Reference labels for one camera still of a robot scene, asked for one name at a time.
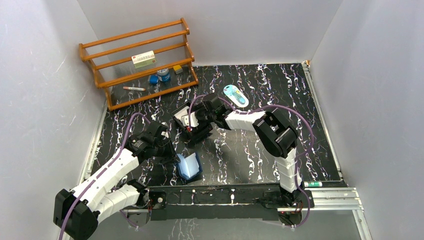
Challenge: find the teal oval blister pack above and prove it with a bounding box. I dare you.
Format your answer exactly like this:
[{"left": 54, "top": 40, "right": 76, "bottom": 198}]
[{"left": 223, "top": 85, "right": 249, "bottom": 108}]

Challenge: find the blue round tin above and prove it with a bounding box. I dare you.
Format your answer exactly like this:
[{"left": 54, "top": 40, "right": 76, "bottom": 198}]
[{"left": 156, "top": 68, "right": 171, "bottom": 83}]

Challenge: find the green white marker pen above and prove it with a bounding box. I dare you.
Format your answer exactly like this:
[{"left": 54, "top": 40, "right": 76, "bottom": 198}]
[{"left": 303, "top": 181, "right": 323, "bottom": 188}]

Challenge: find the blue small cap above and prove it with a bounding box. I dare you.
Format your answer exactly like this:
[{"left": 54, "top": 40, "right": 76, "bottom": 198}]
[{"left": 148, "top": 75, "right": 159, "bottom": 85}]

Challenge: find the white card stack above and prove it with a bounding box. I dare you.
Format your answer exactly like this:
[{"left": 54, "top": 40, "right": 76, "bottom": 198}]
[{"left": 174, "top": 106, "right": 189, "bottom": 128}]

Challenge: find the orange wooden shelf rack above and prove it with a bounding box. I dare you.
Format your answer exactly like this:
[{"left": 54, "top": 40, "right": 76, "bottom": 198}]
[{"left": 78, "top": 18, "right": 199, "bottom": 111}]

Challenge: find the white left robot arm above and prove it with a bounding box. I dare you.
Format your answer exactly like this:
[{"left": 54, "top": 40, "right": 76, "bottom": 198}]
[{"left": 53, "top": 121, "right": 176, "bottom": 240}]

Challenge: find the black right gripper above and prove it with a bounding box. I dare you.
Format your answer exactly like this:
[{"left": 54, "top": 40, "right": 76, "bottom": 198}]
[{"left": 187, "top": 102, "right": 217, "bottom": 132}]

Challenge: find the yellow grey small block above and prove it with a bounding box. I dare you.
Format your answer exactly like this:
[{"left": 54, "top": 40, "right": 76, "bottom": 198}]
[{"left": 173, "top": 64, "right": 183, "bottom": 75}]

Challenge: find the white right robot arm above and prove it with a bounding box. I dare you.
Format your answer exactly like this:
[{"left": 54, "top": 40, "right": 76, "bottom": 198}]
[{"left": 184, "top": 93, "right": 304, "bottom": 207}]

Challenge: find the blue leather card holder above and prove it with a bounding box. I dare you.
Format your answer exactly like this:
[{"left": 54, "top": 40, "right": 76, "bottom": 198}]
[{"left": 176, "top": 152, "right": 203, "bottom": 181}]

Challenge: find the white green small box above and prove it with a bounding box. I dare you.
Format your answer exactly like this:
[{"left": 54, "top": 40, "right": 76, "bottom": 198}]
[{"left": 131, "top": 50, "right": 157, "bottom": 69}]

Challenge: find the orange white marker pen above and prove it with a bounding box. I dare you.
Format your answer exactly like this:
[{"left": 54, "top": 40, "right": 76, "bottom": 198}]
[{"left": 123, "top": 86, "right": 146, "bottom": 92}]

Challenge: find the black card box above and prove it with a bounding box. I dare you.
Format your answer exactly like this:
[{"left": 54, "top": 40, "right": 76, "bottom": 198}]
[{"left": 172, "top": 101, "right": 213, "bottom": 144}]

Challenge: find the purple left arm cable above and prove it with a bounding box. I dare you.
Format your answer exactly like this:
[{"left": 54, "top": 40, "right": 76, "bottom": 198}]
[{"left": 57, "top": 112, "right": 153, "bottom": 240}]

